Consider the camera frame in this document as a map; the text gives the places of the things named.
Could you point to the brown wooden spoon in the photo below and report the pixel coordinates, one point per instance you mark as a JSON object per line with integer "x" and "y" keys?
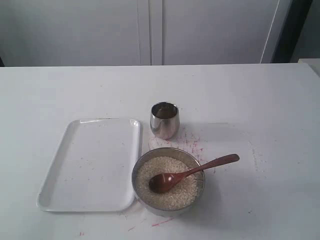
{"x": 164, "y": 182}

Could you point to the steel cup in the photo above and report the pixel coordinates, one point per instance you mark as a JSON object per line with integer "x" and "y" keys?
{"x": 164, "y": 120}

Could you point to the stainless steel rice bowl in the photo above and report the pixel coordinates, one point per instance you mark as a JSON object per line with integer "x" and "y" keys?
{"x": 175, "y": 153}

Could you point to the uncooked white rice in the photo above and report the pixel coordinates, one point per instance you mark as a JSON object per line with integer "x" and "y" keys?
{"x": 182, "y": 195}

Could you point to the white rectangular plastic tray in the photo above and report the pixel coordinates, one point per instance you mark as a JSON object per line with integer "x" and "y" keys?
{"x": 92, "y": 168}

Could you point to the white cabinet doors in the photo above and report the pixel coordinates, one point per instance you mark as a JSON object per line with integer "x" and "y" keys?
{"x": 139, "y": 32}

